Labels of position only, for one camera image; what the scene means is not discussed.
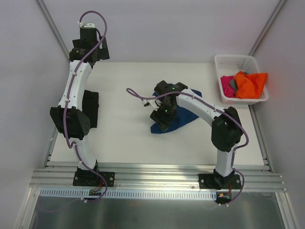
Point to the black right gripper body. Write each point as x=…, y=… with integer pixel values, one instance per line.
x=159, y=119

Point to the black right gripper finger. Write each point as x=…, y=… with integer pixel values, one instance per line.
x=164, y=128
x=160, y=124

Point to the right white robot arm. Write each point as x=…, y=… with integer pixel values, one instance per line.
x=225, y=123

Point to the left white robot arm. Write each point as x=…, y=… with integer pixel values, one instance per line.
x=77, y=111

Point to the pink t shirt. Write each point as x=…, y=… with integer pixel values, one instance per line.
x=227, y=89

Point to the folded black t shirt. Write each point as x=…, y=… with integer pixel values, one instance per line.
x=90, y=107

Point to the grey t shirt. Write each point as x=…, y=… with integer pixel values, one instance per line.
x=233, y=84

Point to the white plastic laundry basket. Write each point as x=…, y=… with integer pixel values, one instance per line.
x=230, y=65

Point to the orange t shirt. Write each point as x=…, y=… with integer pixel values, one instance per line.
x=250, y=86

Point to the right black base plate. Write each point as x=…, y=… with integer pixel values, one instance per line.
x=209, y=181

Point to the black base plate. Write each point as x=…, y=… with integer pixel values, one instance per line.
x=85, y=178
x=209, y=181

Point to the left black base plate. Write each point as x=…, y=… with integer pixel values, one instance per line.
x=85, y=178

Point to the white slotted cable duct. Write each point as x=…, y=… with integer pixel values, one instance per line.
x=128, y=194

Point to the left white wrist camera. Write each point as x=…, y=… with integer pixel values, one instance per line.
x=86, y=25

